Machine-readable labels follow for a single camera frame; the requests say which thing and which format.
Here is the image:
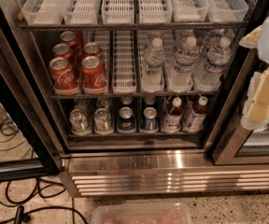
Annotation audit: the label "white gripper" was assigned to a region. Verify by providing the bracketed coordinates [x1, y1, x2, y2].
[239, 25, 269, 130]

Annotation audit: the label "coke can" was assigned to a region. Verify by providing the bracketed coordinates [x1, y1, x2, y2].
[50, 57, 79, 95]
[60, 31, 82, 59]
[82, 42, 104, 61]
[81, 56, 106, 94]
[52, 43, 79, 77]

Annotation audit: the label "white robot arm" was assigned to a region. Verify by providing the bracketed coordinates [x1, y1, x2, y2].
[239, 16, 269, 130]

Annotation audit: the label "top shelf tray far right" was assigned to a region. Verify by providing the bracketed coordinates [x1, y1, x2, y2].
[206, 0, 248, 22]

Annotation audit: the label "empty white middle shelf tray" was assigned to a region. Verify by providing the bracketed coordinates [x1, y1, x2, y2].
[112, 31, 136, 93]

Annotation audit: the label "right blue pepsi can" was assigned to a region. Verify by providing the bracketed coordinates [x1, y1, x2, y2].
[141, 106, 158, 133]

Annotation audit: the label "blue pepsi can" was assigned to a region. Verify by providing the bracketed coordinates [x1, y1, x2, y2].
[118, 106, 135, 133]
[141, 106, 158, 133]

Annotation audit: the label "left blue pepsi can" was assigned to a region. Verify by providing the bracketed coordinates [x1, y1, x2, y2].
[118, 106, 135, 133]

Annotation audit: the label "front right green soda can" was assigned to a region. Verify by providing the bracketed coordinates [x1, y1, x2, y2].
[94, 108, 113, 134]

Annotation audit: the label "green soda can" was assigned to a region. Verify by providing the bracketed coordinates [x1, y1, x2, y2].
[94, 108, 113, 134]
[69, 108, 90, 135]

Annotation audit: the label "front left green soda can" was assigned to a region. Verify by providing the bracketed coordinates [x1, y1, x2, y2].
[69, 108, 90, 135]

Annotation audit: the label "top shelf tray far left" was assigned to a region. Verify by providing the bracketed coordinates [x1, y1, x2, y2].
[21, 0, 64, 25]

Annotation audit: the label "stainless fridge bottom grille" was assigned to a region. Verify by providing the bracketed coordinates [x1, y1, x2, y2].
[59, 150, 269, 198]

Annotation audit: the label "open fridge glass door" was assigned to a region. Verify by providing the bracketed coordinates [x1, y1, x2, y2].
[0, 0, 63, 184]

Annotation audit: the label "front right water bottle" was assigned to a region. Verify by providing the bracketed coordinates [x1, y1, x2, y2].
[193, 37, 232, 91]

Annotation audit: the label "water bottle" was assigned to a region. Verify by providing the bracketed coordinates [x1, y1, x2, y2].
[142, 37, 165, 91]
[171, 36, 199, 92]
[193, 37, 232, 91]

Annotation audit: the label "front middle water bottle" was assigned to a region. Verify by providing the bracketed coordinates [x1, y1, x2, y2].
[171, 36, 199, 92]

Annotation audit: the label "right brown tea bottle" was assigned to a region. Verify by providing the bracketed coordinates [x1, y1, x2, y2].
[183, 96, 208, 133]

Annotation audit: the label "brown tea bottle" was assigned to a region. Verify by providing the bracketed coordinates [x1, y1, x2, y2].
[162, 97, 183, 133]
[183, 96, 208, 133]

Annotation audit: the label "front left water bottle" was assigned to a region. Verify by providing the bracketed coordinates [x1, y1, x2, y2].
[142, 37, 165, 91]

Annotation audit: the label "left brown tea bottle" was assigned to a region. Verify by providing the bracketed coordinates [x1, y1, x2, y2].
[162, 97, 183, 133]

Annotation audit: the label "clear plastic food container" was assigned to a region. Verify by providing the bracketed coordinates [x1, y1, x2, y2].
[91, 203, 192, 224]

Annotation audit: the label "black floor cables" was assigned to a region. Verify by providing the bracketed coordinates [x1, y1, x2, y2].
[0, 115, 89, 224]

